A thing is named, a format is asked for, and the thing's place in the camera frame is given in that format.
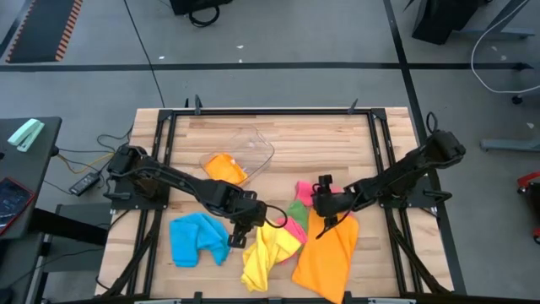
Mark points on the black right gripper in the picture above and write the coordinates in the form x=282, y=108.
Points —
x=333, y=202

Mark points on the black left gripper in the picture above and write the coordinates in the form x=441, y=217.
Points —
x=251, y=213

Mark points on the long pink microfiber towel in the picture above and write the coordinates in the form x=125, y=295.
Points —
x=304, y=192

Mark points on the small orange microfiber towel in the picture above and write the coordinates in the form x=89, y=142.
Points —
x=223, y=169

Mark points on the large orange microfiber towel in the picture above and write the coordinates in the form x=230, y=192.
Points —
x=325, y=262

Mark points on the clear plastic container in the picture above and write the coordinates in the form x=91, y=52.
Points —
x=257, y=148

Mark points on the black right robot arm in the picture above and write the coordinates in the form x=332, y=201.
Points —
x=405, y=169

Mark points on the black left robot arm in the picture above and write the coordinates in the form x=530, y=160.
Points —
x=169, y=175

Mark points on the green microfiber towel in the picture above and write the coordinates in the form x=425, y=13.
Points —
x=299, y=211

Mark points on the yellow microfiber towel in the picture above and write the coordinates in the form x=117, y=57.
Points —
x=266, y=262

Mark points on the blue microfiber towel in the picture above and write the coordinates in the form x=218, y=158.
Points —
x=194, y=240

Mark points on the black power adapter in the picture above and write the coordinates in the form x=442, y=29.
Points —
x=84, y=183

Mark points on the grey metal table foot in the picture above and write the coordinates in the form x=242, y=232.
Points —
x=510, y=144

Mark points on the red wheeled cart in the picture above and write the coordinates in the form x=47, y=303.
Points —
x=529, y=179

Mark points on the black caster wheel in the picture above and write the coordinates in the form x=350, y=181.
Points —
x=517, y=100

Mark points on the black floor cabinet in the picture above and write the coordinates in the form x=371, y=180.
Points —
x=443, y=21

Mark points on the black side table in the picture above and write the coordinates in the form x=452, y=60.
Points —
x=25, y=164

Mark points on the smartphone with red case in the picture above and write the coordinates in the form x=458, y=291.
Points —
x=12, y=202

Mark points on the mint green stapler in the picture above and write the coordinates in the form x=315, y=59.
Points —
x=25, y=134

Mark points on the black orange-striped floor mat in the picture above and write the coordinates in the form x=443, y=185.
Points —
x=42, y=29

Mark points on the black frame lever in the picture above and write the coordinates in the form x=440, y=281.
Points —
x=352, y=107

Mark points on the black metal table frame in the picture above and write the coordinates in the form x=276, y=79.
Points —
x=270, y=112

